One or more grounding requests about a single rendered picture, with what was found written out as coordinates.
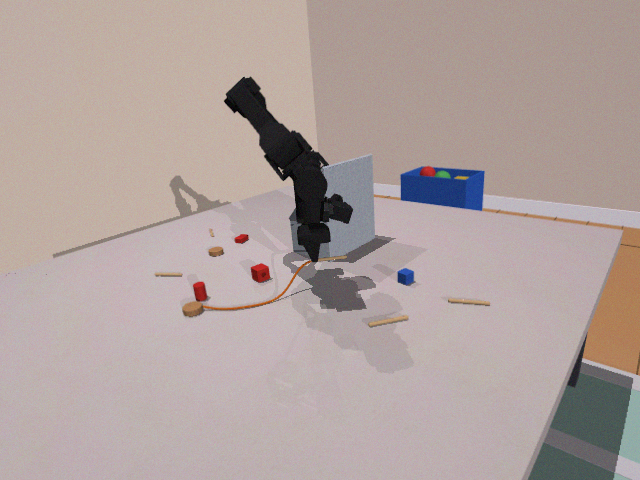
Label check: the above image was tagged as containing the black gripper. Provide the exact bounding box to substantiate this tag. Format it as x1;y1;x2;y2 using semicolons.
294;191;331;262

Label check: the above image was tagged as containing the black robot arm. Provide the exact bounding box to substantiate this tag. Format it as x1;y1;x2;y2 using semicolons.
224;76;353;224

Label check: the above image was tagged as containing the small blue block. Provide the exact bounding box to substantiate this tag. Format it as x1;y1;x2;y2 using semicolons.
398;268;414;285

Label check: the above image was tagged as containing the dark red cylinder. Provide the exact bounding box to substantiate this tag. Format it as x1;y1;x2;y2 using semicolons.
193;282;208;302

